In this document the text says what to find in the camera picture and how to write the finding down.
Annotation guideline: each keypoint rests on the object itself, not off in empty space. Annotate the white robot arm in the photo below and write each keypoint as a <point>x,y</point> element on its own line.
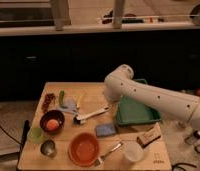
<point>184,107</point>

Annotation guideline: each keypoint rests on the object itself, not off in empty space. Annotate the green plastic tray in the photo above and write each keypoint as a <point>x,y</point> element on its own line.
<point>132,112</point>

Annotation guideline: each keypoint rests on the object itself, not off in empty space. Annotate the blue sponge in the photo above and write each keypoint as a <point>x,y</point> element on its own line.
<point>105,130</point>

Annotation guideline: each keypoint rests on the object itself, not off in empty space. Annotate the red dried food pile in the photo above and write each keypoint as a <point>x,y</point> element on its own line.
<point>48,99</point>

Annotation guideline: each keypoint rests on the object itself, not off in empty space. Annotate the dark bowl with egg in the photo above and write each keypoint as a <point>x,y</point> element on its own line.
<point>52,122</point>

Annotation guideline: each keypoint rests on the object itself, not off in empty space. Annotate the orange bowl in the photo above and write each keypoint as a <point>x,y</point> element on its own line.
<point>84,149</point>

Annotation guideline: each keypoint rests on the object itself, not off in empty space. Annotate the wooden block with black base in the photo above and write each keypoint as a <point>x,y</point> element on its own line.
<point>148,137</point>

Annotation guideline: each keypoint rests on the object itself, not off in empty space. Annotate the white plastic cup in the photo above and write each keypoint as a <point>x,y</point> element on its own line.
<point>133,152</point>

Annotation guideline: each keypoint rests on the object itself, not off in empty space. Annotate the metal fork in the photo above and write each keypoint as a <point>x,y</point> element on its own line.
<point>101,158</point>

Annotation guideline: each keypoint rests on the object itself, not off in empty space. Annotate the metal cup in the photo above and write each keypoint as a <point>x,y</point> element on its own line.
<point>48,148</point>

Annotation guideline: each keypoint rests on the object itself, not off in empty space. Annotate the green plastic cup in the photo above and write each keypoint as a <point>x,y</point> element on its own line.
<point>35,135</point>

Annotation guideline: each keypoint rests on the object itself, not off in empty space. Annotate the spice jar dark lid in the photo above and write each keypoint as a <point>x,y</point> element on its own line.
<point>193,138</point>

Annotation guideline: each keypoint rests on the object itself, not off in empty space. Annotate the yellow handled tool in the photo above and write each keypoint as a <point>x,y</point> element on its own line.
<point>79,100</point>

